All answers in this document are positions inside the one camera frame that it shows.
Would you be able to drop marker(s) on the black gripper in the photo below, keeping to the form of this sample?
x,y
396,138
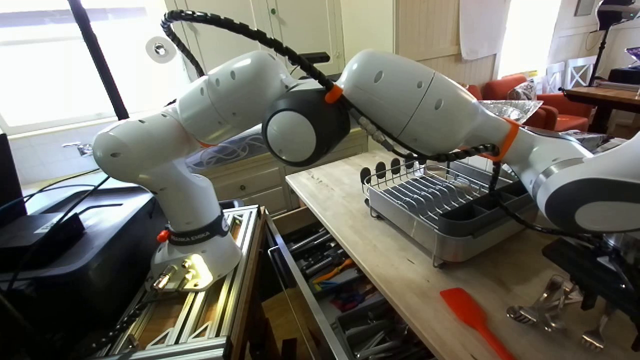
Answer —
x,y
630,270

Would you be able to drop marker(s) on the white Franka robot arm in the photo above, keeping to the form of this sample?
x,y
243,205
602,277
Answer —
x,y
187,167

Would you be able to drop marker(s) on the grey dish drying rack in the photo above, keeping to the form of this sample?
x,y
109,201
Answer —
x,y
460,247

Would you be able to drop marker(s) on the red armchair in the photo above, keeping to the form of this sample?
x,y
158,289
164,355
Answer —
x,y
566,113

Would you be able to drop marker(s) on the red silicone spatula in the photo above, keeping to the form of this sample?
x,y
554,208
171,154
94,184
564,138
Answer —
x,y
462,306

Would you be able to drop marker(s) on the dark wooden desk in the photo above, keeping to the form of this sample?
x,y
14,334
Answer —
x,y
606,96

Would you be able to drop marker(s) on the aluminium foil tray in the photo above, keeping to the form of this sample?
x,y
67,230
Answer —
x,y
513,111

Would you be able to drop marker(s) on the white cross pattern crate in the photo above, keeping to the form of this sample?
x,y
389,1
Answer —
x,y
580,70

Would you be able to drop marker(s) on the black lamp on stand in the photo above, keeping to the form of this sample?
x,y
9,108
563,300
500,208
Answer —
x,y
616,12

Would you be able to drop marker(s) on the white hanging paper sheet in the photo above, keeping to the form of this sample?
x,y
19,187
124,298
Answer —
x,y
483,31

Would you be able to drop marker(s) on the open tool drawer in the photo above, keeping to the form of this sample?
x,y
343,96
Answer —
x,y
320,267

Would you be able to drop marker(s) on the aluminium profile robot stand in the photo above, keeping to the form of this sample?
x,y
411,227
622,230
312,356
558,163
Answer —
x,y
200,320

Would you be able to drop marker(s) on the round white disc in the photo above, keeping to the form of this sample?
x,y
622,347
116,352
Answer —
x,y
161,49

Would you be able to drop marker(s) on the black equipment case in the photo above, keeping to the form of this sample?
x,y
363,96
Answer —
x,y
101,267

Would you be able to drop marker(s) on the black slanted pole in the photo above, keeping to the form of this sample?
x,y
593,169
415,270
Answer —
x,y
101,60

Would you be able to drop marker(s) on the flat black box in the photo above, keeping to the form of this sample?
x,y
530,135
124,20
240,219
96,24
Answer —
x,y
40,237

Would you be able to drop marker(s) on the black tower unit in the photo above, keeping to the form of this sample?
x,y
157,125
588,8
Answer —
x,y
10,180

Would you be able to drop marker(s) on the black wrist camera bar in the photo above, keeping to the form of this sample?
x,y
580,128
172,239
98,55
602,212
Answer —
x,y
586,272

